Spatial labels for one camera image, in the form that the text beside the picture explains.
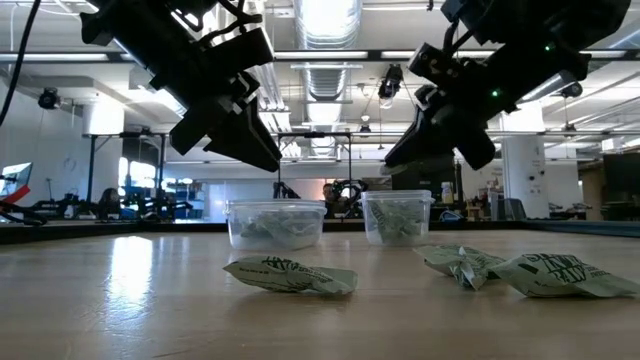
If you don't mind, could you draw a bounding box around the dark cabinet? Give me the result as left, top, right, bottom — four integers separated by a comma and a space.
602, 152, 640, 222

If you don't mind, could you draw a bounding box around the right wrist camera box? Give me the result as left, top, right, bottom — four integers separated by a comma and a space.
406, 41, 454, 81

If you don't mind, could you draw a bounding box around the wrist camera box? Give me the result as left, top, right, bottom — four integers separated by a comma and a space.
207, 25, 276, 76
406, 41, 454, 81

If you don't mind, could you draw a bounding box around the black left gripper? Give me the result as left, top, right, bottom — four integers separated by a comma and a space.
78, 0, 284, 174

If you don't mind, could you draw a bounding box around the tilted computer monitor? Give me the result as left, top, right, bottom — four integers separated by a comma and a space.
0, 161, 34, 199

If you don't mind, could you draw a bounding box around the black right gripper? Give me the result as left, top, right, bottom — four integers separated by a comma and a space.
383, 33, 593, 172

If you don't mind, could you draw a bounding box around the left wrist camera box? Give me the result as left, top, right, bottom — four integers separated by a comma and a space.
207, 25, 276, 76

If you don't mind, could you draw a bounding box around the white building column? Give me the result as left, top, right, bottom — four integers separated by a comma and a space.
501, 107, 551, 220
82, 102, 126, 204

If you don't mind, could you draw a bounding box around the black hanging cable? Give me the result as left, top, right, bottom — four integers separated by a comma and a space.
0, 0, 42, 127

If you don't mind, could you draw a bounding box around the small clear plastic container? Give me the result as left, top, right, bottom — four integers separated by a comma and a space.
358, 189, 435, 247

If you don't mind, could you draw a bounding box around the green stevia sweetener packet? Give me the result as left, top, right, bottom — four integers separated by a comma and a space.
372, 200, 401, 244
239, 217, 281, 242
399, 202, 427, 241
277, 209, 322, 249
222, 255, 360, 296
491, 252, 640, 300
413, 244, 507, 292

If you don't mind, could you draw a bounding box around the black overhead camera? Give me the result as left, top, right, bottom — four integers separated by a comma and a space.
377, 63, 405, 110

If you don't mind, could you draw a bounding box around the person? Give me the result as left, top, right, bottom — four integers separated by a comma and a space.
322, 182, 351, 220
97, 187, 122, 220

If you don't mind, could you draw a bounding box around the black monitor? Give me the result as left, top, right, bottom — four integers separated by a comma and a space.
390, 154, 464, 202

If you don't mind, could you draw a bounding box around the large clear plastic container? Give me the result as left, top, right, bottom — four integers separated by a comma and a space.
225, 198, 329, 252

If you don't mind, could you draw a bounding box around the black ceiling spotlight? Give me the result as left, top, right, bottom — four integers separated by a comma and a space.
558, 81, 585, 100
37, 87, 62, 111

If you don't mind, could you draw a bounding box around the silver ventilation duct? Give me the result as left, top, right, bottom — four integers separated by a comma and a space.
293, 0, 364, 157

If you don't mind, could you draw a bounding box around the black background rig frame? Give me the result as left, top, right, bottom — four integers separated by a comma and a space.
276, 131, 354, 201
83, 131, 169, 216

